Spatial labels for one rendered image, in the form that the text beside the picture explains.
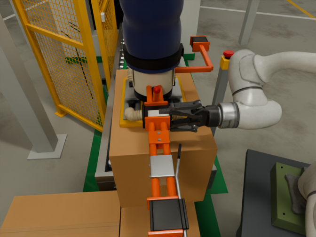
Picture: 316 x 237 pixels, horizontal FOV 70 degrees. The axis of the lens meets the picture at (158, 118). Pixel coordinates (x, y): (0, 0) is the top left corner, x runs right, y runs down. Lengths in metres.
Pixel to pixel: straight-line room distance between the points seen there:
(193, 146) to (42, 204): 0.92
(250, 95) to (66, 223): 1.07
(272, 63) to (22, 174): 2.11
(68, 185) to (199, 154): 1.46
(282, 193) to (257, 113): 0.47
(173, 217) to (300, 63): 0.56
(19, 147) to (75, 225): 1.44
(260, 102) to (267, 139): 1.75
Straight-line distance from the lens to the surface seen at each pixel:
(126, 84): 1.11
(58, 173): 2.23
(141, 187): 1.01
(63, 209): 1.39
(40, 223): 1.40
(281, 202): 1.13
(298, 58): 0.80
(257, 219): 1.13
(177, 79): 1.14
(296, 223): 1.12
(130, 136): 0.88
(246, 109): 0.78
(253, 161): 1.30
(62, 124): 2.64
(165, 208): 0.55
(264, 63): 0.83
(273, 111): 0.82
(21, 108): 2.06
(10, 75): 1.89
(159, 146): 0.69
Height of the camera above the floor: 1.72
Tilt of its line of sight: 43 degrees down
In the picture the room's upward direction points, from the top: straight up
